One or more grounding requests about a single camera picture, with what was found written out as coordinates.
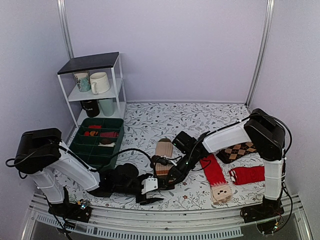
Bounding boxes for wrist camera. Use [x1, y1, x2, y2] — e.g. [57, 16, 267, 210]
[150, 155, 177, 168]
[141, 176, 158, 195]

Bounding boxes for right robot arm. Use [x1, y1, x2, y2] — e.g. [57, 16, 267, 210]
[166, 108, 291, 218]

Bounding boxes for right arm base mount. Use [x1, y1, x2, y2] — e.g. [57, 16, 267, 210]
[240, 197, 284, 235]

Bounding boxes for aluminium front rail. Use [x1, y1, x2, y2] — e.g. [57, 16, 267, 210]
[22, 193, 315, 240]

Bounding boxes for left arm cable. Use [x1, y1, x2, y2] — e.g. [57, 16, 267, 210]
[94, 147, 154, 173]

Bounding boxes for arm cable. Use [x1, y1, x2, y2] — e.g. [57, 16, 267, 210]
[172, 134, 213, 173]
[94, 147, 154, 173]

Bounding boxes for red folded sock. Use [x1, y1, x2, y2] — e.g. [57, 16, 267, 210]
[229, 166, 265, 185]

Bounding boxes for white metal shelf unit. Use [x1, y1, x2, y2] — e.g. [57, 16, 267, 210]
[57, 52, 127, 127]

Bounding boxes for green divided organizer bin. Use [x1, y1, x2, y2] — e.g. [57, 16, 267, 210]
[69, 117, 124, 171]

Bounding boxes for striped beige knit sock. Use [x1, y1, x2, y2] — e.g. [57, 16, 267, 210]
[152, 138, 173, 184]

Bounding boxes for red beige character sock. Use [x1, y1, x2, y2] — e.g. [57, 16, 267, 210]
[200, 154, 233, 205]

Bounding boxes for red socks in bin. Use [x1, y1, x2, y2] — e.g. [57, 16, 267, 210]
[83, 125, 119, 138]

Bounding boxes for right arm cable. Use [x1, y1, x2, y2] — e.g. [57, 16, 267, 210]
[172, 134, 213, 173]

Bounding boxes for cream ceramic mug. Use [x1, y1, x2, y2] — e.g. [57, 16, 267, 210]
[89, 72, 110, 95]

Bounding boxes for pale green cup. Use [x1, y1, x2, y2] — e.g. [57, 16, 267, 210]
[98, 98, 115, 117]

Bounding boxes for black mug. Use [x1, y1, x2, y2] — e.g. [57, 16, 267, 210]
[80, 99, 100, 118]

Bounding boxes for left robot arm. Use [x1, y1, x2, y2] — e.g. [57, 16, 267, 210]
[12, 128, 161, 217]

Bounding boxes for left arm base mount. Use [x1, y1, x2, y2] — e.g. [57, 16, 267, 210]
[48, 187, 92, 223]

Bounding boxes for floral patterned table mat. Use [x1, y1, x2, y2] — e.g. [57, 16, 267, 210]
[54, 103, 265, 211]

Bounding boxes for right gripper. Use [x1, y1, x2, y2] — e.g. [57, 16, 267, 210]
[166, 153, 202, 189]

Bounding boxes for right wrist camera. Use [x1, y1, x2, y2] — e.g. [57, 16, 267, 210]
[150, 155, 177, 168]

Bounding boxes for teal patterned mug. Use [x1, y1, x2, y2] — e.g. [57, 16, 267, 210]
[73, 71, 91, 93]

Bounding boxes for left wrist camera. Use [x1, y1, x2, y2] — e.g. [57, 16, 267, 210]
[141, 176, 158, 195]

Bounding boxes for brown argyle sock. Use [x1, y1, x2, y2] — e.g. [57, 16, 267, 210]
[216, 142, 257, 164]

